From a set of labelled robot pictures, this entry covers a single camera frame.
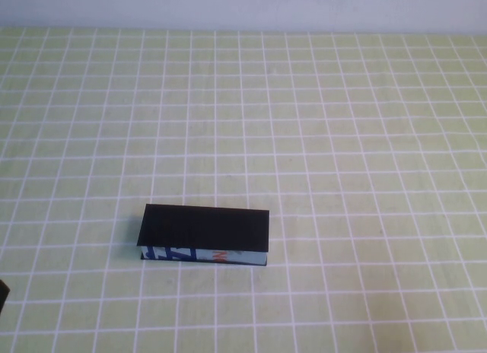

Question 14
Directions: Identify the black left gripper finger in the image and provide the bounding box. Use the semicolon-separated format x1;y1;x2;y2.
0;279;11;313

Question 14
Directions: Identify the black glasses case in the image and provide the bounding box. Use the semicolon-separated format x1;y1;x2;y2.
136;203;272;269

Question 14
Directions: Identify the green white-checked tablecloth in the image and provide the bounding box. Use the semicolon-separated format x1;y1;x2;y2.
0;27;487;353

